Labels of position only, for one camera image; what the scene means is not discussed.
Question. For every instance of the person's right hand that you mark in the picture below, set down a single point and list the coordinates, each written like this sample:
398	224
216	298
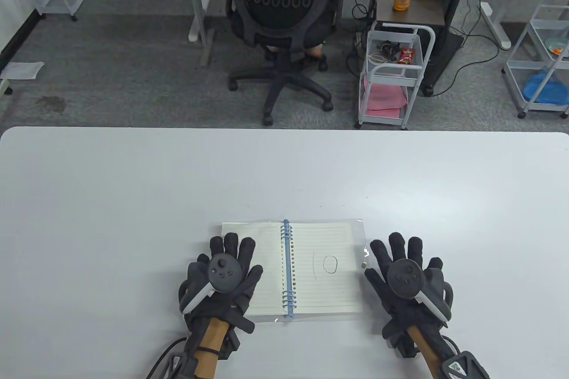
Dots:
382	281

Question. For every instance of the person's left hand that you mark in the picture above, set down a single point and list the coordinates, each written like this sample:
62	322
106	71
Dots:
244	277

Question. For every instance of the white spiral notebook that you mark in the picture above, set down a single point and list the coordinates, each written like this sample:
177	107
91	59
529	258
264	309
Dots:
320	290

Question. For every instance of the person's left forearm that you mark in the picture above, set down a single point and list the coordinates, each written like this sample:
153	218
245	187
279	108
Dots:
211	348

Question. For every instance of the grey white right controller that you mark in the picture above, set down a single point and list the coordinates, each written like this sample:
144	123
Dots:
403	279

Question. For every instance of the grey white controller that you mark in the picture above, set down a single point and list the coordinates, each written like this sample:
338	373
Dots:
403	279
222	272

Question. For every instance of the grey white left controller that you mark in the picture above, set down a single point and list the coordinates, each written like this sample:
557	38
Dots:
222	272

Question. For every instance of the black right wrist sensor box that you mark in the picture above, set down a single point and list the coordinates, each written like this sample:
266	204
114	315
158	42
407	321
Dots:
400	345

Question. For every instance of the black wrist sensor box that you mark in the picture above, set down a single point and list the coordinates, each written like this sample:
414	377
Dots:
400	345
231	345

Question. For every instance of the black left wrist sensor box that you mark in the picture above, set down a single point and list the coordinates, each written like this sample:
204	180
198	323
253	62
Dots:
231	345

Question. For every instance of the pink cloth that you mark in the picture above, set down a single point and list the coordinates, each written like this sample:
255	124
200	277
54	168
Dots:
384	97

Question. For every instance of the small white rolling cart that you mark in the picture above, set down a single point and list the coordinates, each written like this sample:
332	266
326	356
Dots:
391	72

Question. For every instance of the red snack packet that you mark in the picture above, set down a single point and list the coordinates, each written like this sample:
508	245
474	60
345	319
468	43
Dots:
406	56

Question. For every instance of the blue plastic bag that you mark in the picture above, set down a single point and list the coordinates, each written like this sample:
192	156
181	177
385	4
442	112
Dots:
544	88

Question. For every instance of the black office chair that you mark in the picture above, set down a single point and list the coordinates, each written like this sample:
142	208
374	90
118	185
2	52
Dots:
280	19

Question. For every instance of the dark wooden side table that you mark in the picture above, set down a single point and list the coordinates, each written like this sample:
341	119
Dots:
422	10

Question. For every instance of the white desk leg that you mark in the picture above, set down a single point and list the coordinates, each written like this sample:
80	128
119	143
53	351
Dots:
495	25
195	5

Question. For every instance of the orange teal packet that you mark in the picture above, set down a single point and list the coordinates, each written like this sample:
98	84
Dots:
558	46

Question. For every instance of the white paper on floor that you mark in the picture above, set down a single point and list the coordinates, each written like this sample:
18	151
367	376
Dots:
22	70

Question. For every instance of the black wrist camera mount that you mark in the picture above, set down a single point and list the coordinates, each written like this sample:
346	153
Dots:
462	368

